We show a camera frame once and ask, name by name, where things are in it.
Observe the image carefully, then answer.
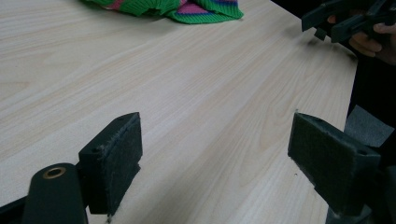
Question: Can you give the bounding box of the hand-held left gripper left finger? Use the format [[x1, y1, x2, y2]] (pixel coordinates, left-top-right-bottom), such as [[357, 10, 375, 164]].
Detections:
[[78, 112, 144, 217]]

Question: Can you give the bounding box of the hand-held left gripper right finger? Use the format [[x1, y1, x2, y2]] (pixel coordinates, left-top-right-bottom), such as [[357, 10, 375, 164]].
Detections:
[[288, 112, 382, 217]]

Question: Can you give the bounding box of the green striped knit pet sweater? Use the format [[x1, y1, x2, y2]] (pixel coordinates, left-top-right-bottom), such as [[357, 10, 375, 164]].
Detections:
[[81, 0, 245, 25]]

